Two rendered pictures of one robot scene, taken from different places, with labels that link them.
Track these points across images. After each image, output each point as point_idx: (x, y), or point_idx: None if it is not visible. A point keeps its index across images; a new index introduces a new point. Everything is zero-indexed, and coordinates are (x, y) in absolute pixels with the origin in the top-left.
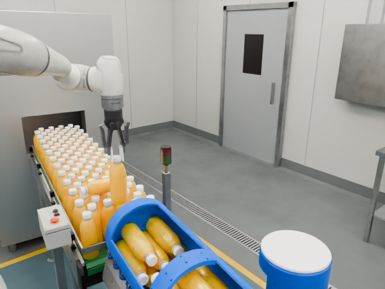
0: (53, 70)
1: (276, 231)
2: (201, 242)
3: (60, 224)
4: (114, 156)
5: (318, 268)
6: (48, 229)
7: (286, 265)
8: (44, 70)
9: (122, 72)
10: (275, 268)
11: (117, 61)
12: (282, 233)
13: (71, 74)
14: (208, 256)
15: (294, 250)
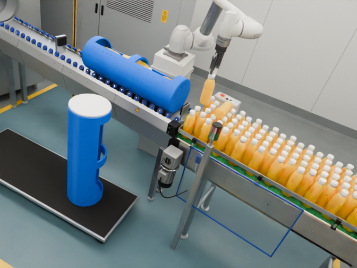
0: None
1: (102, 114)
2: (138, 66)
3: (217, 94)
4: (213, 74)
5: (78, 94)
6: (218, 92)
7: (95, 95)
8: None
9: (222, 21)
10: None
11: (225, 13)
12: (98, 113)
13: (240, 19)
14: (132, 58)
15: (91, 103)
